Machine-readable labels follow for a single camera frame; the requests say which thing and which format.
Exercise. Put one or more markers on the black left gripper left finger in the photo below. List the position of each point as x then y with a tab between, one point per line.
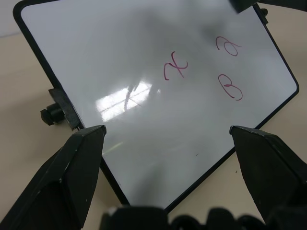
60	177

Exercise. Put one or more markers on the black framed whiteboard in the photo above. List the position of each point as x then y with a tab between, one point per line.
134	79

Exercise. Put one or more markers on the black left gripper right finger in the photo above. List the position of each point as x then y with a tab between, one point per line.
271	167

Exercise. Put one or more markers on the black whiteboard eraser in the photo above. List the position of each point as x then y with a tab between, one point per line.
241	4

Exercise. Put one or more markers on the black whiteboard clamp knob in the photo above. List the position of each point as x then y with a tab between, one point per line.
264	14

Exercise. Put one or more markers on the black clamp on board edge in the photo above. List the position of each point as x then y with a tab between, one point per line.
55	110

